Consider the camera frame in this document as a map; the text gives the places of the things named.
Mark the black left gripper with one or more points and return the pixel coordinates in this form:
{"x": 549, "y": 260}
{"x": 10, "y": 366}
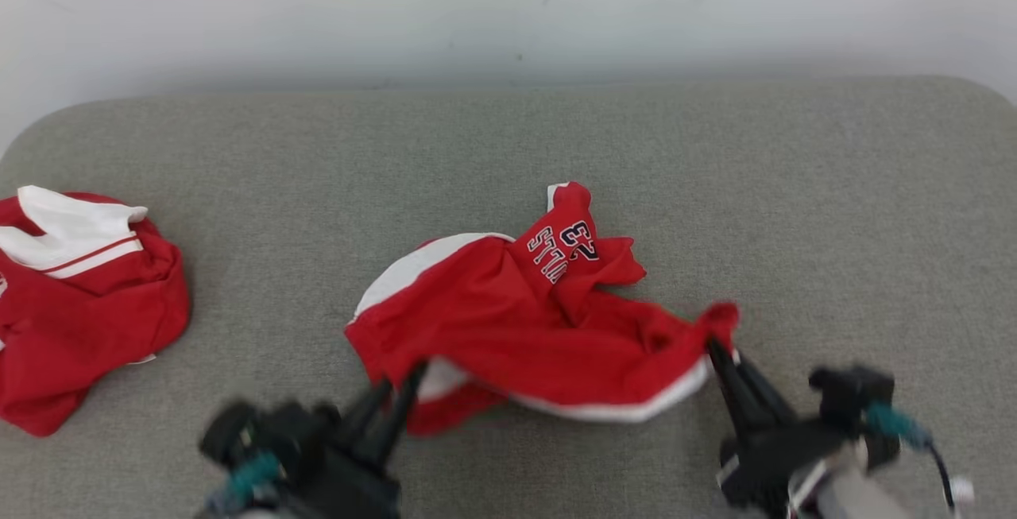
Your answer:
{"x": 334, "y": 471}

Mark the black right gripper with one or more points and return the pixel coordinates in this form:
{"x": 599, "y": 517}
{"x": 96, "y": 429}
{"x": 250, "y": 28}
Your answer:
{"x": 779, "y": 455}

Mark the red shorts with number print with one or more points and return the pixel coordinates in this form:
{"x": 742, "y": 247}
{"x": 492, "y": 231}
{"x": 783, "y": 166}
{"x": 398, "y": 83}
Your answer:
{"x": 493, "y": 320}

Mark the red garment with white panel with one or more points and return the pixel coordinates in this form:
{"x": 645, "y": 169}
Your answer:
{"x": 79, "y": 320}

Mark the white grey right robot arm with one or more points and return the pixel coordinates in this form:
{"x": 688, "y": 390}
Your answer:
{"x": 850, "y": 499}

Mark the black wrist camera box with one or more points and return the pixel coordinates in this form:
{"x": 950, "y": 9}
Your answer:
{"x": 230, "y": 431}
{"x": 850, "y": 396}

